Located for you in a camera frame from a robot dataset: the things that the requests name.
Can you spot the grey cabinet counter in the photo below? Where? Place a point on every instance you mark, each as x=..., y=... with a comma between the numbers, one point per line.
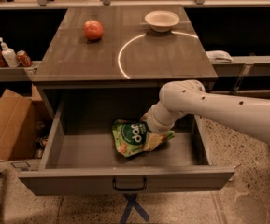
x=128, y=52

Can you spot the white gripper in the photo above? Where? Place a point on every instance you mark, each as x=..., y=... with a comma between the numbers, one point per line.
x=155, y=124

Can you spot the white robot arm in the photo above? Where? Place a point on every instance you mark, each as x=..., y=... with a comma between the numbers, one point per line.
x=177, y=99

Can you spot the folded white cloth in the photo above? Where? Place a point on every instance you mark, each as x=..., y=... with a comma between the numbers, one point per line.
x=219, y=56

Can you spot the black drawer handle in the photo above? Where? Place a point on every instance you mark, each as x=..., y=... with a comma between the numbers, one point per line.
x=129, y=185

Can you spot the red can right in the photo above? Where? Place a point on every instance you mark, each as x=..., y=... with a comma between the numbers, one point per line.
x=24, y=58

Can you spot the grey open drawer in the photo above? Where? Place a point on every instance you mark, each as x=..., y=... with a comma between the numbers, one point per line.
x=81, y=158

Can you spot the green rice chip bag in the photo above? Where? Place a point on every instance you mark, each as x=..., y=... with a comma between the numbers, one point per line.
x=130, y=136

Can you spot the white pump bottle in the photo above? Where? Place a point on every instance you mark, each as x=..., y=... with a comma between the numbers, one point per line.
x=9, y=55

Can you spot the brown cardboard box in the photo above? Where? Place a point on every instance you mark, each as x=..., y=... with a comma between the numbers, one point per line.
x=22, y=121

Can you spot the white paper bowl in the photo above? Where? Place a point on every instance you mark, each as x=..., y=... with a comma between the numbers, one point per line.
x=162, y=21

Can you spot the red apple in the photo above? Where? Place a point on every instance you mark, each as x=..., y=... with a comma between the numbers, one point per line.
x=93, y=30

